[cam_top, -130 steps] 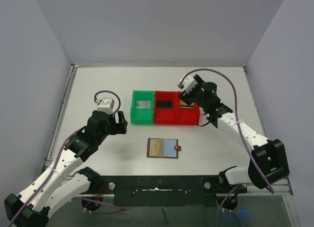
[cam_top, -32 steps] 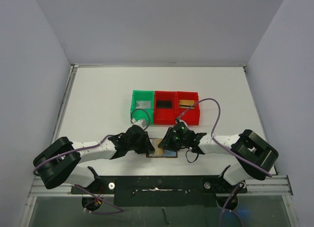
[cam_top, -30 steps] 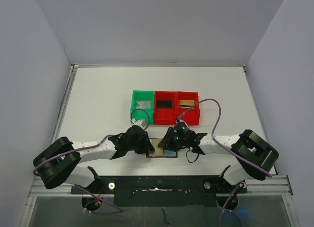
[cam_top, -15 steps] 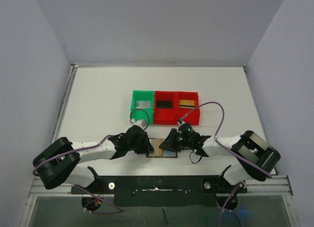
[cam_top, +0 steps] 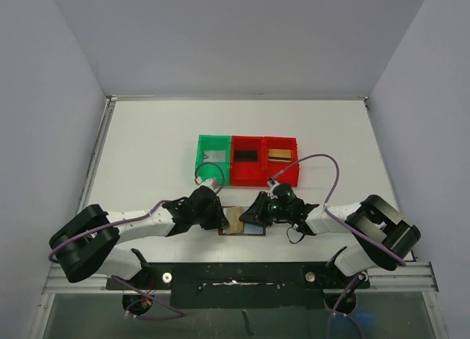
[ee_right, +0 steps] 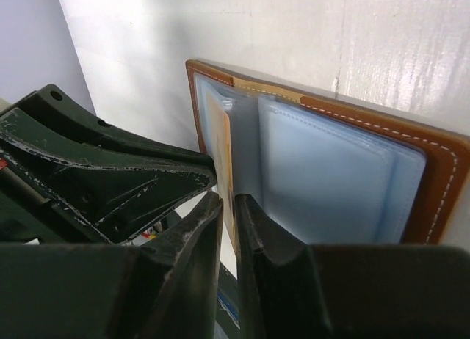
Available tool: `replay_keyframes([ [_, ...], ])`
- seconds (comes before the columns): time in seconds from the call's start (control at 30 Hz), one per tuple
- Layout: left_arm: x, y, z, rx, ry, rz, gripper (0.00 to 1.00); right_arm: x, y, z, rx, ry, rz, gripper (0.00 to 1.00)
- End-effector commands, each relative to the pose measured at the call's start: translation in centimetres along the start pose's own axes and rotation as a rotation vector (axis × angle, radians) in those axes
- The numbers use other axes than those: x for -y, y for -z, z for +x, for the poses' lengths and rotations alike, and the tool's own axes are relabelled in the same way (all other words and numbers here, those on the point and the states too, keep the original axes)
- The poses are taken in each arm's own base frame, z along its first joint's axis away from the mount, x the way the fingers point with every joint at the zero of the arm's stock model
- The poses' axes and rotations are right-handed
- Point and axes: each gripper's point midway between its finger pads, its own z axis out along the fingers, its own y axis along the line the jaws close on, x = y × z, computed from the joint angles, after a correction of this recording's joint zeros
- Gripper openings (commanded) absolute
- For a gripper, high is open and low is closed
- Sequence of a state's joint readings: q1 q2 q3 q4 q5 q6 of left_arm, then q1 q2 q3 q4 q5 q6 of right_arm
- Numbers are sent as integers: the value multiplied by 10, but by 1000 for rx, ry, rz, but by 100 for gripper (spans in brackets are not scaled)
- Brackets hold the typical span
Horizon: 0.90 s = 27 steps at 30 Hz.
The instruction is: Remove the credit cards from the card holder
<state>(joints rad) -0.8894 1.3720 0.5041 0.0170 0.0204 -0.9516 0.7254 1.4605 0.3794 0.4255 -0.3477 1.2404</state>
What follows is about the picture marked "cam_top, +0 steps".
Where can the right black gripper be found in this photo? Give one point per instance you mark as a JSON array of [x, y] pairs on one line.
[[262, 209]]

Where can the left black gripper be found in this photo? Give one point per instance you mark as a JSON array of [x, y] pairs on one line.
[[218, 220]]

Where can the brown leather card holder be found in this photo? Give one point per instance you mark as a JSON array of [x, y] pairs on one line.
[[249, 229]]

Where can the card with dark stripe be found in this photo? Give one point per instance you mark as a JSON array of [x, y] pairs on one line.
[[281, 155]]

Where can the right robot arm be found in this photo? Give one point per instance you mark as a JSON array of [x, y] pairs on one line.
[[383, 235]]

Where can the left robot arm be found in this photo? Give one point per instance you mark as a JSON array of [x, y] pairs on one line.
[[86, 245]]

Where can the silver card in green bin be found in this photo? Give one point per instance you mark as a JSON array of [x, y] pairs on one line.
[[215, 156]]

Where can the black card in red bin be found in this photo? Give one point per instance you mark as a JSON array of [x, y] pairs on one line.
[[246, 156]]

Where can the middle red plastic bin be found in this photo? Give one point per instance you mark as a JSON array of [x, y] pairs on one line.
[[247, 173]]

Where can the red plastic bin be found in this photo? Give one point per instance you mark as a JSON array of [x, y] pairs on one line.
[[291, 175], [247, 173]]

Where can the green plastic bin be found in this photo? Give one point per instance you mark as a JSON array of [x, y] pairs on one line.
[[221, 171]]

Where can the right red plastic bin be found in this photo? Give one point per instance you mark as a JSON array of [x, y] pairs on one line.
[[291, 175]]

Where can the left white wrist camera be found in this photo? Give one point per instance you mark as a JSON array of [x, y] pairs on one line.
[[211, 183]]

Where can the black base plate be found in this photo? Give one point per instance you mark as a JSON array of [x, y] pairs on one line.
[[312, 285]]

